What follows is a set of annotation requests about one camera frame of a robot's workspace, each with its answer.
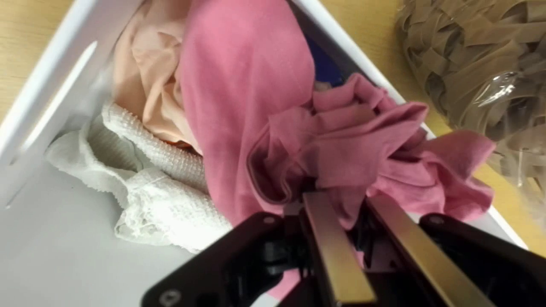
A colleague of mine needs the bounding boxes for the white plastic basket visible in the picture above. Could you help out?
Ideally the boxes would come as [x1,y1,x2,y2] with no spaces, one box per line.
[0,0,533,307]

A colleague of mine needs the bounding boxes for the pink shirt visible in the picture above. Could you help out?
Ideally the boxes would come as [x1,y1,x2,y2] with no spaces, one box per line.
[180,0,499,229]

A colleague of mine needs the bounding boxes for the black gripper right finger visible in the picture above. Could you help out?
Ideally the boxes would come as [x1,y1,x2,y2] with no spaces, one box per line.
[364,193,546,307]

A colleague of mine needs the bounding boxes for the clear bag of pasta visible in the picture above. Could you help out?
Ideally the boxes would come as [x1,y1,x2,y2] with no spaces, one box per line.
[395,0,546,201]

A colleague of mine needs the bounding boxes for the white lace cloth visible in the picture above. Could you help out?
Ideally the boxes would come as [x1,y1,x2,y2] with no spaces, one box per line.
[45,101,236,256]

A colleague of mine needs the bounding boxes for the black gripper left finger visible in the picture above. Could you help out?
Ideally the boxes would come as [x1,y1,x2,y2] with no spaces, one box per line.
[142,190,379,307]

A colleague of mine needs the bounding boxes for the peach shirt with orange print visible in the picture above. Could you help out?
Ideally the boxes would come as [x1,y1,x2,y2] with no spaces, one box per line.
[110,0,205,157]

